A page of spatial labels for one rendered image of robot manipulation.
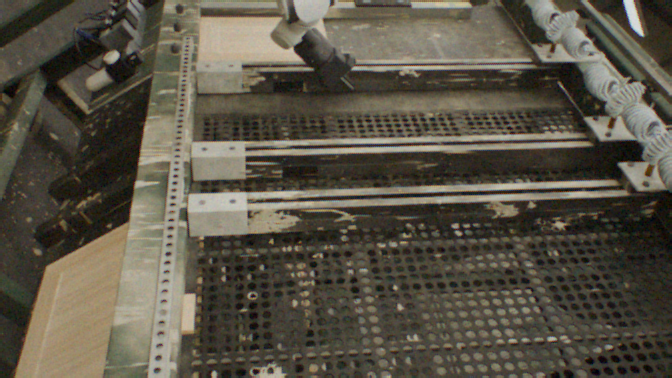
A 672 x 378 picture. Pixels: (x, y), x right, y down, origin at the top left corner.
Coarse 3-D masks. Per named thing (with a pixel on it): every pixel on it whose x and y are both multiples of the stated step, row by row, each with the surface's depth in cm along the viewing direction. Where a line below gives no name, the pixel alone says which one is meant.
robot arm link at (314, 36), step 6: (312, 30) 184; (318, 30) 185; (306, 36) 178; (312, 36) 179; (318, 36) 183; (300, 42) 183; (306, 42) 180; (312, 42) 180; (318, 42) 180; (294, 48) 186; (300, 48) 183; (306, 48) 183; (312, 48) 182; (300, 54) 185; (306, 54) 184
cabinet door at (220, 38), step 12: (204, 24) 225; (216, 24) 226; (228, 24) 227; (240, 24) 227; (252, 24) 228; (264, 24) 228; (276, 24) 229; (204, 36) 219; (216, 36) 219; (228, 36) 220; (240, 36) 221; (252, 36) 221; (264, 36) 222; (204, 48) 213; (216, 48) 213; (228, 48) 214; (240, 48) 215; (252, 48) 215; (264, 48) 216; (276, 48) 216; (204, 60) 207; (216, 60) 207; (228, 60) 208; (240, 60) 208; (252, 60) 209; (264, 60) 209; (276, 60) 209; (288, 60) 210; (300, 60) 210
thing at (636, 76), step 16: (608, 16) 284; (592, 32) 282; (624, 32) 272; (608, 48) 271; (640, 48) 262; (624, 64) 260; (656, 64) 252; (640, 80) 251; (656, 96) 242; (656, 112) 246; (432, 256) 219; (464, 256) 219
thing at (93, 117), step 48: (144, 0) 251; (96, 48) 266; (48, 96) 272; (144, 96) 255; (0, 144) 225; (96, 144) 248; (0, 192) 210; (48, 192) 227; (96, 192) 209; (48, 240) 211; (288, 240) 341; (240, 288) 221; (240, 336) 308
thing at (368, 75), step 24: (552, 24) 199; (552, 48) 204; (216, 72) 192; (240, 72) 192; (264, 72) 194; (288, 72) 195; (312, 72) 195; (360, 72) 198; (384, 72) 199; (408, 72) 200; (432, 72) 201; (456, 72) 202; (480, 72) 203; (504, 72) 204; (528, 72) 205; (552, 72) 206
